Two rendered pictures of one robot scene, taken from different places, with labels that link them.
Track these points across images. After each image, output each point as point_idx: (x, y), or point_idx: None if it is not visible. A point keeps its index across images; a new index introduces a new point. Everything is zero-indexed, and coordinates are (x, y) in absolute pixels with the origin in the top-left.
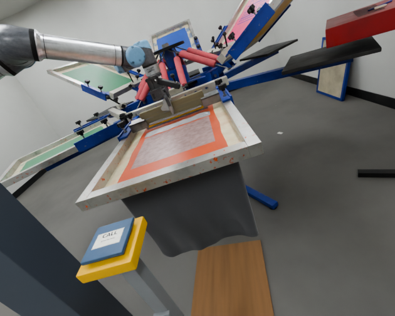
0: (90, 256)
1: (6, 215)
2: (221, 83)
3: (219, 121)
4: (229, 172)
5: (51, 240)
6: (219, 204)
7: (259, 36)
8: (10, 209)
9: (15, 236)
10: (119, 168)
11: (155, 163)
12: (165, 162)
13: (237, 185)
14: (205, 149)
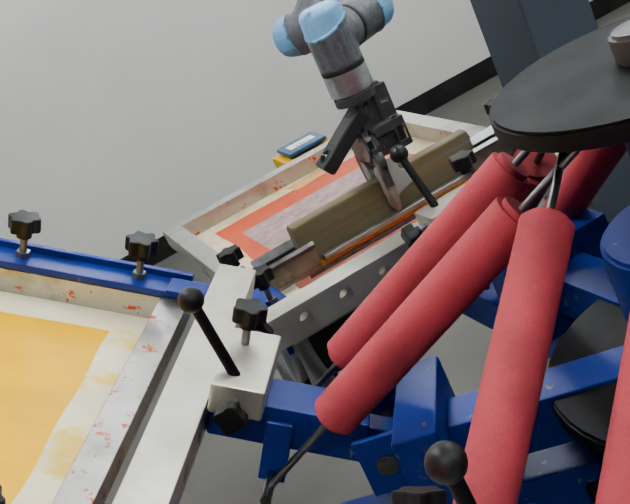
0: (304, 135)
1: (513, 46)
2: (229, 253)
3: (251, 259)
4: None
5: None
6: None
7: (41, 450)
8: (520, 44)
9: (514, 75)
10: (413, 144)
11: (335, 178)
12: (316, 186)
13: None
14: (252, 220)
